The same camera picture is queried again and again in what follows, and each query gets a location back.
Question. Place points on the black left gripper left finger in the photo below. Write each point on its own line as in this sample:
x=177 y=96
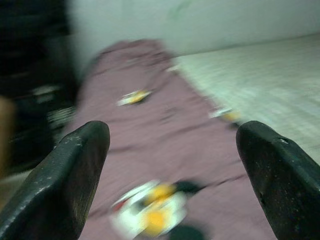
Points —
x=57 y=190

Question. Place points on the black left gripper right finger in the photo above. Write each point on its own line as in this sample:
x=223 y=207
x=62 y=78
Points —
x=287 y=190

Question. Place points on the black storage shelf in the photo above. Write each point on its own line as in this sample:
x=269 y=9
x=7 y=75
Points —
x=32 y=50

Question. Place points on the white quilted mattress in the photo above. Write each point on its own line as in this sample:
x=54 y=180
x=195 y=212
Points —
x=262 y=80

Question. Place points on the purple penguin print blanket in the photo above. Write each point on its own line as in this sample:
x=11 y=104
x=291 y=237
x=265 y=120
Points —
x=162 y=137

